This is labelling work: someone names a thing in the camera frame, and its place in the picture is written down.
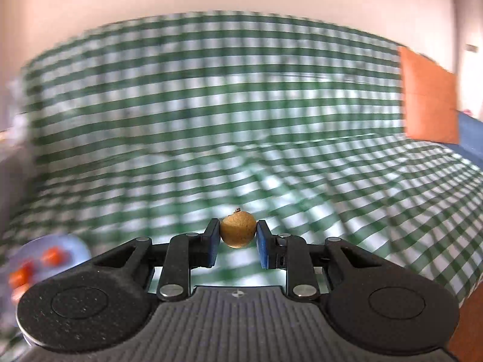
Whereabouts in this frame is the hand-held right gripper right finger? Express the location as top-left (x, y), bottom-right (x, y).
top-left (256, 219), bottom-right (383, 299)

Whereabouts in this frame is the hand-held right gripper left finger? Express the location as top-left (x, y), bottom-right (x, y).
top-left (91, 218), bottom-right (221, 302)

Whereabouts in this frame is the brown longan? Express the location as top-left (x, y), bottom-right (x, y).
top-left (220, 207), bottom-right (257, 249)

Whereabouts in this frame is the light blue plate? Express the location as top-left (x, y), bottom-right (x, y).
top-left (7, 234), bottom-right (92, 310)

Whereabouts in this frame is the orange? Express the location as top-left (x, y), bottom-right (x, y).
top-left (9, 262), bottom-right (34, 287)
top-left (41, 247), bottom-right (70, 266)

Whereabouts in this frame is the green checkered cloth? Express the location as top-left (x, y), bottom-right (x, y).
top-left (0, 11), bottom-right (483, 348)

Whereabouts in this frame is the orange cushion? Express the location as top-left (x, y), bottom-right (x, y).
top-left (398, 45), bottom-right (460, 144)

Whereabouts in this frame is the blue cushion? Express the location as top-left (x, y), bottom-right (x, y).
top-left (456, 110), bottom-right (483, 170)

